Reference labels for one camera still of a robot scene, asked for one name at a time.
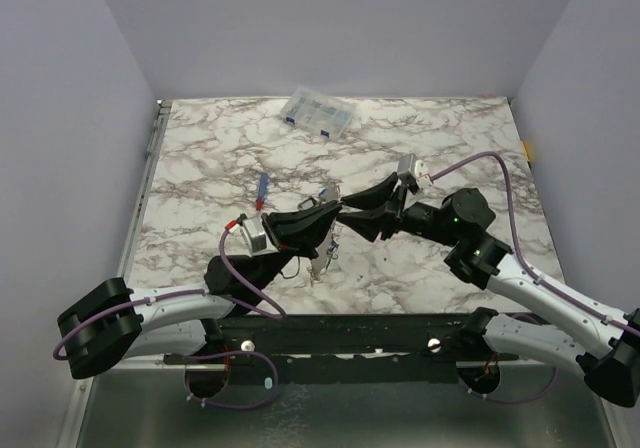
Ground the blue red screwdriver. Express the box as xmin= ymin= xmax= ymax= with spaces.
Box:
xmin=255 ymin=173 xmax=270 ymax=212

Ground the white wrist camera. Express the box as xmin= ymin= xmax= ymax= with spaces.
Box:
xmin=240 ymin=215 xmax=275 ymax=256
xmin=396 ymin=153 xmax=432 ymax=194

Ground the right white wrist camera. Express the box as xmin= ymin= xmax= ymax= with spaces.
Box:
xmin=396 ymin=153 xmax=432 ymax=194

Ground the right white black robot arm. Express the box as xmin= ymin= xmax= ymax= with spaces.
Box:
xmin=337 ymin=175 xmax=639 ymax=408

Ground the clear plastic organizer box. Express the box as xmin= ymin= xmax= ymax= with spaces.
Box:
xmin=280 ymin=87 xmax=356 ymax=140

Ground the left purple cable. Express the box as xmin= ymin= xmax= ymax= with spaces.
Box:
xmin=52 ymin=220 xmax=289 ymax=362

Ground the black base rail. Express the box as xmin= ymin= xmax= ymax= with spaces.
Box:
xmin=164 ymin=310 xmax=576 ymax=384

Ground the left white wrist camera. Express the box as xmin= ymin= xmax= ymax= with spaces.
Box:
xmin=240 ymin=215 xmax=275 ymax=256

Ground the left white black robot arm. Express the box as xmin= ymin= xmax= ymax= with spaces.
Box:
xmin=53 ymin=200 xmax=341 ymax=379

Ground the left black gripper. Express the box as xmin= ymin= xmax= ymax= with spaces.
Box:
xmin=251 ymin=202 xmax=341 ymax=291

